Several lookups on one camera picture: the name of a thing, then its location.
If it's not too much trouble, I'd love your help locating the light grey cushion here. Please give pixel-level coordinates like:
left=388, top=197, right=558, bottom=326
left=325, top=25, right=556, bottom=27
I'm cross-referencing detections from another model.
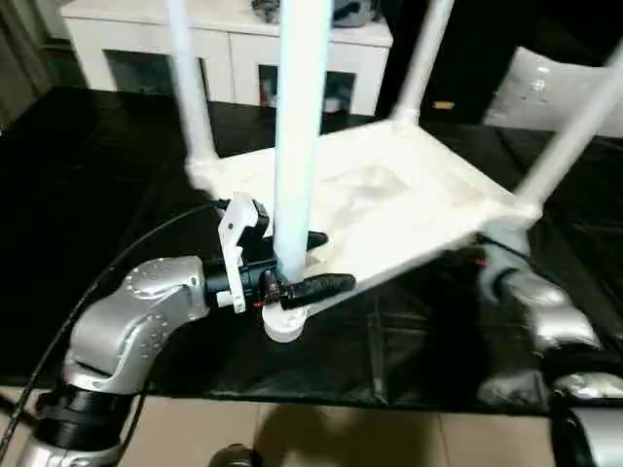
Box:
left=484, top=46, right=623, bottom=137

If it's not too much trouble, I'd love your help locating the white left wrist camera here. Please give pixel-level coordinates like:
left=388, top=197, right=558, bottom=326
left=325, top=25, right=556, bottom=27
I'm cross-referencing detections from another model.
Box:
left=216, top=193, right=272, bottom=312

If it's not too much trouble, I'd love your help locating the black tall cabinet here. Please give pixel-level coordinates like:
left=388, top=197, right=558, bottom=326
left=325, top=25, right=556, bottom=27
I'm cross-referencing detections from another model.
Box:
left=389, top=0, right=623, bottom=123

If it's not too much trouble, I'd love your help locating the grey carry case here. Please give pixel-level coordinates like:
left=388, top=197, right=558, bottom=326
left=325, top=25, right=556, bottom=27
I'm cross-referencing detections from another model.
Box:
left=251, top=0, right=381, bottom=28

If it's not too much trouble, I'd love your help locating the black robot foot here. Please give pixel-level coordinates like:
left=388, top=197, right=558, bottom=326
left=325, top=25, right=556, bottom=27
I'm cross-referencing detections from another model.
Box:
left=209, top=443, right=262, bottom=467

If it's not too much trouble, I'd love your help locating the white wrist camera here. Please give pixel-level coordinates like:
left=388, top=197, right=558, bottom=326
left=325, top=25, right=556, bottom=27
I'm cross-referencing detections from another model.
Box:
left=216, top=193, right=272, bottom=312
left=480, top=226, right=534, bottom=258

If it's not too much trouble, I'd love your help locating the grey curtain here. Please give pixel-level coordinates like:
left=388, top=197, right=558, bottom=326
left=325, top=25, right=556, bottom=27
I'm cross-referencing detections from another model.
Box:
left=0, top=0, right=55, bottom=127

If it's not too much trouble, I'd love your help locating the white plastic table top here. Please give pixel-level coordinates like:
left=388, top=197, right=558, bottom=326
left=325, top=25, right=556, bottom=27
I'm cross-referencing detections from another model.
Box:
left=185, top=119, right=541, bottom=343

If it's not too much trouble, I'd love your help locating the white plastic table leg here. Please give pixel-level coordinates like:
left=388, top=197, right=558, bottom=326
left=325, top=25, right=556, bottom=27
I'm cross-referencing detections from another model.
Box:
left=165, top=0, right=217, bottom=171
left=273, top=0, right=335, bottom=283
left=392, top=0, right=456, bottom=126
left=514, top=44, right=623, bottom=205

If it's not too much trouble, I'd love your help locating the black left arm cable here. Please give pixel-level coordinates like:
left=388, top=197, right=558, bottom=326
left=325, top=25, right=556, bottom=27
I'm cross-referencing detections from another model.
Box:
left=0, top=199, right=230, bottom=463

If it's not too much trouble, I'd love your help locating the black table mat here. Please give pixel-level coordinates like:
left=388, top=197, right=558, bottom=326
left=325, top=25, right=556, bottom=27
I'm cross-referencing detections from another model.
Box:
left=0, top=86, right=623, bottom=410

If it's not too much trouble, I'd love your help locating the white glass-door cabinet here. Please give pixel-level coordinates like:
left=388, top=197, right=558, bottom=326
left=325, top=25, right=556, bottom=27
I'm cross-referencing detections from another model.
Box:
left=60, top=0, right=395, bottom=116

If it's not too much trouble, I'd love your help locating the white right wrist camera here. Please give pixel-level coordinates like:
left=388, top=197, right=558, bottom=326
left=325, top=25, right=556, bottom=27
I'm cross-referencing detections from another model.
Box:
left=480, top=226, right=534, bottom=258

